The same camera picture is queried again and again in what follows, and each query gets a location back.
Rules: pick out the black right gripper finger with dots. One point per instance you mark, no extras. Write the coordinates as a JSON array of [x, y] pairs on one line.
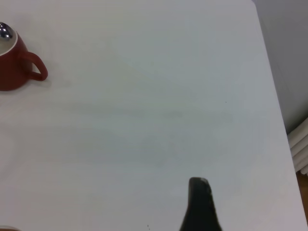
[[199, 211]]

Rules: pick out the red ceramic mug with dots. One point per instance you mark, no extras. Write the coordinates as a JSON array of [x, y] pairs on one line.
[[12, 72]]

